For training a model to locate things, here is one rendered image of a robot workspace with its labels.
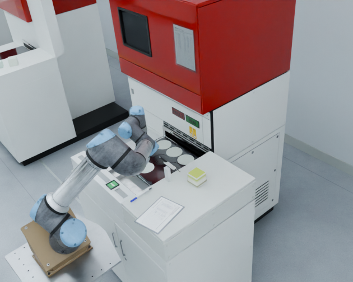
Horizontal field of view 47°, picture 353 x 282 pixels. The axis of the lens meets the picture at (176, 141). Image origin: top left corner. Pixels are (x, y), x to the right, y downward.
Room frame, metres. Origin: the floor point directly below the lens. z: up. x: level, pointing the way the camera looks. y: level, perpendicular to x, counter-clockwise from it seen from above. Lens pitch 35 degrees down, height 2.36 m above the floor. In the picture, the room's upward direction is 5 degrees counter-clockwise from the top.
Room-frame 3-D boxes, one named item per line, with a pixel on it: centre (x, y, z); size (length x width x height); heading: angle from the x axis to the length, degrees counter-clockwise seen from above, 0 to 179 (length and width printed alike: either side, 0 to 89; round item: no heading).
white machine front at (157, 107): (2.21, 0.04, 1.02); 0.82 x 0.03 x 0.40; 37
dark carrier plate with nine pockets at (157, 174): (1.92, 0.11, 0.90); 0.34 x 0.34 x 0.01; 36
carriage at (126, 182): (1.75, 0.31, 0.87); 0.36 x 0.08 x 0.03; 37
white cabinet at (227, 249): (1.80, 0.14, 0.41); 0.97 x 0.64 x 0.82; 37
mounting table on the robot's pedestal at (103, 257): (1.33, 0.59, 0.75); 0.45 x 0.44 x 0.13; 129
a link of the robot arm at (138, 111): (1.82, 0.19, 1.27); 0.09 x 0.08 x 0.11; 153
